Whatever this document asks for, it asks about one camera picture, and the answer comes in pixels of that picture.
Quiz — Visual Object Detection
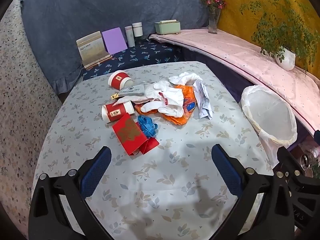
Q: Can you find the white paper receipt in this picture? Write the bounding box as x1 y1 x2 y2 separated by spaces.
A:
193 80 213 119

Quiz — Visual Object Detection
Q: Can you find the orange plastic bag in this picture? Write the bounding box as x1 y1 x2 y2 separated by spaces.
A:
135 85 196 125

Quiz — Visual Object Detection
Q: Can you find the blue ribbon scrap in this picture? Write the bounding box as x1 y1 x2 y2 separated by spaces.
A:
138 115 158 138

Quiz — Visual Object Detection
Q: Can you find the red gift envelope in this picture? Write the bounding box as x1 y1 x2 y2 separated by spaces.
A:
112 113 159 155

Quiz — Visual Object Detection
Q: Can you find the white knitted cloth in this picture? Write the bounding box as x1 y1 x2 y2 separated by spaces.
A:
113 80 184 118

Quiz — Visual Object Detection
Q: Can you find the red paper cup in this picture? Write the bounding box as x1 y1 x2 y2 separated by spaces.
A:
101 101 135 124
108 70 133 90

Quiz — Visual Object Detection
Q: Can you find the grey drawstring pouch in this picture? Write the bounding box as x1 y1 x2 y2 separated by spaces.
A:
118 83 145 96

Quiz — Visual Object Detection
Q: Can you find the white cotton glove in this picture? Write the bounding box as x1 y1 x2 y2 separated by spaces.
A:
169 72 202 86

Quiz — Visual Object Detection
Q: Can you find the black gold cigarette box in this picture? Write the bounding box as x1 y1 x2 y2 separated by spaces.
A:
111 93 119 100

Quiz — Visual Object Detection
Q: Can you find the trash bin with white liner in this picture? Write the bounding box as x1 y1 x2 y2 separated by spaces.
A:
240 85 297 167

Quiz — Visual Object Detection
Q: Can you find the floral grey tablecloth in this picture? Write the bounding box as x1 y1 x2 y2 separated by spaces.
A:
35 61 272 239

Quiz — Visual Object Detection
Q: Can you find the speckled beige fabric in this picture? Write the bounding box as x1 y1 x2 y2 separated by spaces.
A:
1 0 61 237

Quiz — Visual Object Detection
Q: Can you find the pink dotted sheet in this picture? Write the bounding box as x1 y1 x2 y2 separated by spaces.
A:
149 29 320 134

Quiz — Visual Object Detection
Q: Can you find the green plant in white pot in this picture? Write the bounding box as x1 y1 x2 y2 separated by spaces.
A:
239 0 319 71

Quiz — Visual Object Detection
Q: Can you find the navy floral cloth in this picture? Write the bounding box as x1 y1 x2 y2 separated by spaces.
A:
82 40 184 80

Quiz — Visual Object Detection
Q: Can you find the mint green tissue box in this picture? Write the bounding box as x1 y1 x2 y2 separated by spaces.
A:
155 20 181 35

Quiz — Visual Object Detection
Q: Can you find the glass vase with pink flowers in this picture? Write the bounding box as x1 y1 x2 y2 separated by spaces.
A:
200 0 226 34

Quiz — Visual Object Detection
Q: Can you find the white cosmetic tube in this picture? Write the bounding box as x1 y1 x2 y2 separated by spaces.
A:
125 25 135 48

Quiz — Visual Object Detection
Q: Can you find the white cosmetic jar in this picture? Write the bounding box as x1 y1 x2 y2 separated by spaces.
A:
132 22 143 37

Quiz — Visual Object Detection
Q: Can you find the mustard yellow curtain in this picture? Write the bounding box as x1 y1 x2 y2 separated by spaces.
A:
218 0 319 77

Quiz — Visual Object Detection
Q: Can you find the purple card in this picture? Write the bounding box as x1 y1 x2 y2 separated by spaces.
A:
102 27 127 55

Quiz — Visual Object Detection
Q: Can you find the blue grey blanket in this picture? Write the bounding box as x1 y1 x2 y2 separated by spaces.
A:
21 0 208 94

